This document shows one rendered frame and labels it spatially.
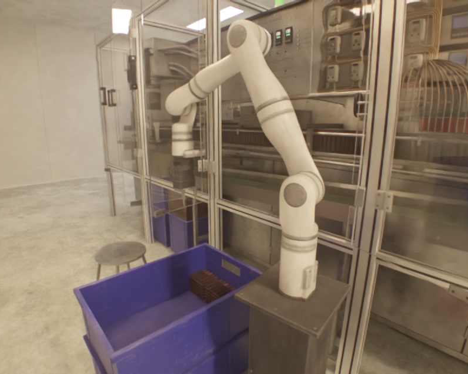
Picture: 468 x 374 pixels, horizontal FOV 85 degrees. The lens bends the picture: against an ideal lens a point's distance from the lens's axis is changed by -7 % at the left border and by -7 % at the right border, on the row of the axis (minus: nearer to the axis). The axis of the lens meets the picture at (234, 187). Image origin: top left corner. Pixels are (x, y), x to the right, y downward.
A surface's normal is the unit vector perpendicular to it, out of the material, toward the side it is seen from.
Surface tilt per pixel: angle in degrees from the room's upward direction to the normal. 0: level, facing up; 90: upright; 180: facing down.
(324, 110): 90
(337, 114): 90
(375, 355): 0
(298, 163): 107
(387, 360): 0
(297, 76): 90
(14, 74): 90
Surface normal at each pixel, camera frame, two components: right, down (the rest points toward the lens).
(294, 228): -0.56, 0.18
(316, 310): 0.00, -0.97
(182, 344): 0.68, 0.17
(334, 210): -0.74, 0.15
